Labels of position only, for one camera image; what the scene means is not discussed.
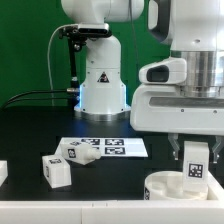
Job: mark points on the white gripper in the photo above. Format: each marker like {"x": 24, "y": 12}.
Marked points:
{"x": 160, "y": 108}

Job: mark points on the white round stool seat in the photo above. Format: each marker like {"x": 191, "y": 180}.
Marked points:
{"x": 168, "y": 185}

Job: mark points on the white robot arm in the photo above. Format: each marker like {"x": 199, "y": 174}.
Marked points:
{"x": 181, "y": 94}

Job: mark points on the white marker sheet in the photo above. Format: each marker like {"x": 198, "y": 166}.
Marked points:
{"x": 109, "y": 147}

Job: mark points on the white left fence block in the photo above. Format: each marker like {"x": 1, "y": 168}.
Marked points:
{"x": 3, "y": 171}

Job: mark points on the black camera stand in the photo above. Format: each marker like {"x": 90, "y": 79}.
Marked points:
{"x": 74, "y": 56}

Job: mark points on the white L-shaped fence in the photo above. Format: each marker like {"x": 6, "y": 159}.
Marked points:
{"x": 111, "y": 192}

